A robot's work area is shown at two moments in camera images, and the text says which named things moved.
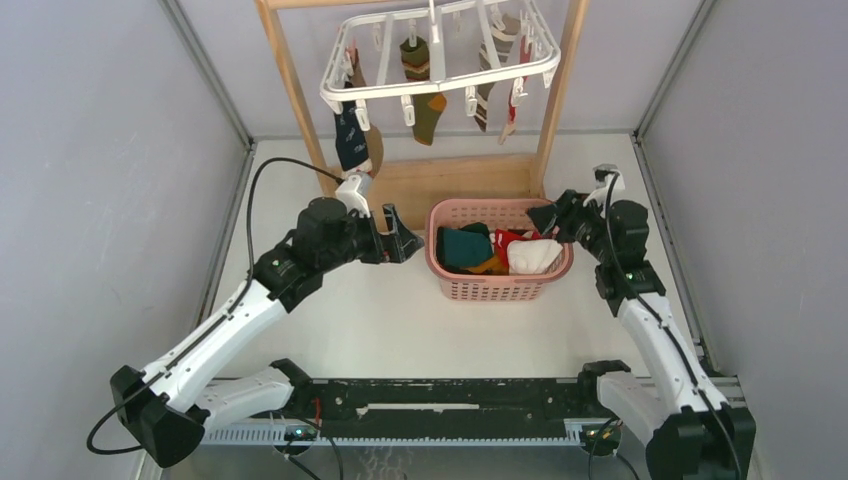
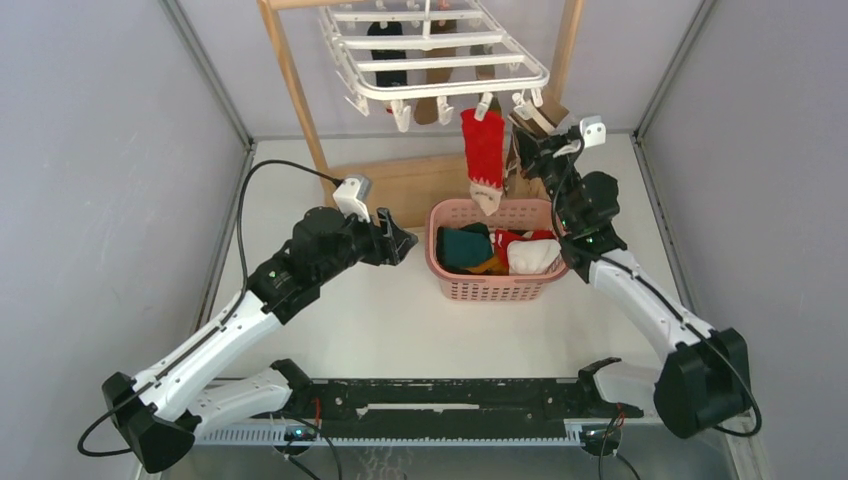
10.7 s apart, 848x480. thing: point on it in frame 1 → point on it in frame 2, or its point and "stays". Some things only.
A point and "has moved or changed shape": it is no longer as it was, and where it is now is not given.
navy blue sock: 351,141 → 388,78
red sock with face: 511,120 → 484,147
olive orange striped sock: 427,106 → 486,72
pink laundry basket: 494,214 stays
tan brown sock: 375,140 → 426,110
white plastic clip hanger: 518,75 has moved or changed shape
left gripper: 391,248 stays
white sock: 531,256 stays
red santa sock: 503,236 stays
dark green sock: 463,247 stays
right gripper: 570,208 → 540,152
